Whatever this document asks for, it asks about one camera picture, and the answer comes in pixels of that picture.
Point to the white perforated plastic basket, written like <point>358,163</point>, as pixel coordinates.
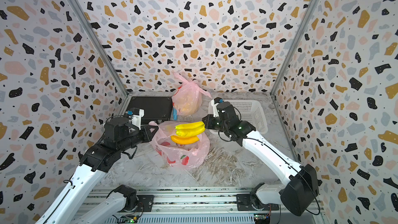
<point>251,115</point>

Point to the pink plastic bag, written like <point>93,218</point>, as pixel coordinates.
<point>183,156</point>
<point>188,98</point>

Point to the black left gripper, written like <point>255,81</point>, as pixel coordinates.
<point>148,135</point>

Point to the blue cylindrical tube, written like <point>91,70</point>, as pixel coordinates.
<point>175,115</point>

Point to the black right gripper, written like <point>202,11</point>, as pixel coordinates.
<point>209,123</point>

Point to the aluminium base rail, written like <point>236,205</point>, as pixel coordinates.
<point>208,206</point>

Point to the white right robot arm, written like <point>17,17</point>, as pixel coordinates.
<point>300,183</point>

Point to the yellow banana bunch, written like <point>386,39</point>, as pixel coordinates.
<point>184,141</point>
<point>189,130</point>

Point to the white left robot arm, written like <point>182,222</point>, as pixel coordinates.
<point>93,166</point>

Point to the black ribbed carry case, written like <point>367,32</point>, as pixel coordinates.
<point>156,108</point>

